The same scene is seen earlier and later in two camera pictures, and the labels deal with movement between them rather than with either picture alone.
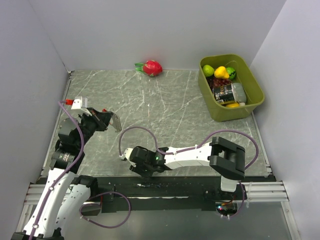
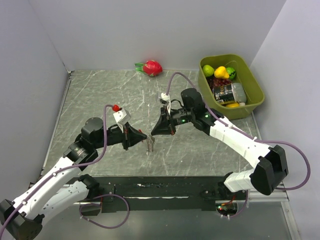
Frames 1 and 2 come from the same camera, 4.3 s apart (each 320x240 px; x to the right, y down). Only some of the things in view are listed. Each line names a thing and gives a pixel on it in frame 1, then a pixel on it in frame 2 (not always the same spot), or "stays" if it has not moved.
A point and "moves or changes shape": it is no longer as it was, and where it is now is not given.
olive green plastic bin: [244, 75] stays
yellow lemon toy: [233, 105] stays
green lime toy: [208, 70] stays
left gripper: [103, 118] -> [130, 136]
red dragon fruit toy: [150, 67] stays
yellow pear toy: [221, 72] stays
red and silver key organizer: [114, 121] moves or changes shape
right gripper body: [144, 170] -> [182, 116]
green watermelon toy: [231, 72] stays
